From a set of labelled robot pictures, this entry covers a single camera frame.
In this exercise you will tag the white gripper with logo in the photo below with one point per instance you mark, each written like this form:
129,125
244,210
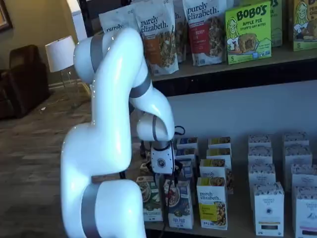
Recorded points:
162,161

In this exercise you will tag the blue and white cereal box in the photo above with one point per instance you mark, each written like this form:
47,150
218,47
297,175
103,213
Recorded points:
180,208
187,171
188,143
187,154

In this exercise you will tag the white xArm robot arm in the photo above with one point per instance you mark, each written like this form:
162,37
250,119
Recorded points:
106,111

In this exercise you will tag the green and white cereal box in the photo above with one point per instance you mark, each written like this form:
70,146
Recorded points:
146,171
152,203

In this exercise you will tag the yellow label purely elizabeth box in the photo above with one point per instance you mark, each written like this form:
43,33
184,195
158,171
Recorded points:
211,205
219,141
219,153
213,168

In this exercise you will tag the wooden shelf board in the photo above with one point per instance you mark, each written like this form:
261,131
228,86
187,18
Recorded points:
223,68
241,198

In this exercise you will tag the white tea box dark label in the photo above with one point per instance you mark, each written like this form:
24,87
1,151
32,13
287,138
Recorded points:
268,210
261,174
259,140
260,155

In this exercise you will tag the white tea box pink label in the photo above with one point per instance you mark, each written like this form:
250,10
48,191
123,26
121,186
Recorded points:
296,156
295,138
305,213
304,176

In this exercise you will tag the green Bobo's apple pie box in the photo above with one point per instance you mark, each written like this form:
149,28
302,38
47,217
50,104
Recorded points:
247,34

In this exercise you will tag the orange label granola bag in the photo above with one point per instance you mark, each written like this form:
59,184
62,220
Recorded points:
161,44

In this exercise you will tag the small white floor scrap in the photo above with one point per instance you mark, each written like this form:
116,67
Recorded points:
42,108

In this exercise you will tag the white granola bag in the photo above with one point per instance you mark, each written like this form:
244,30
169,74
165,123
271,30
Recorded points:
181,32

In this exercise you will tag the red label granola bag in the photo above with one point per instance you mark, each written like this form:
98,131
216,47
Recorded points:
205,32

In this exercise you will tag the floor lamp with white shade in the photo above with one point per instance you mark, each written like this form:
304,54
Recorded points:
60,53

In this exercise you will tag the blue label granola bag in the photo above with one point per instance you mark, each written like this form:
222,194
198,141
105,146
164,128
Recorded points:
116,18

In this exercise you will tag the dark brown armchair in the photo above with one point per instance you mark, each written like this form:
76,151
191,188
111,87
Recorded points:
24,81

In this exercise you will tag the white tall cabinet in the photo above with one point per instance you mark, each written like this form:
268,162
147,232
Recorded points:
78,24

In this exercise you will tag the black metal shelf rack frame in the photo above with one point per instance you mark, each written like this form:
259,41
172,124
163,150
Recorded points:
223,81

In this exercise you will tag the dark framed wall picture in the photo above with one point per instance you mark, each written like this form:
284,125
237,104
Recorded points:
5,15

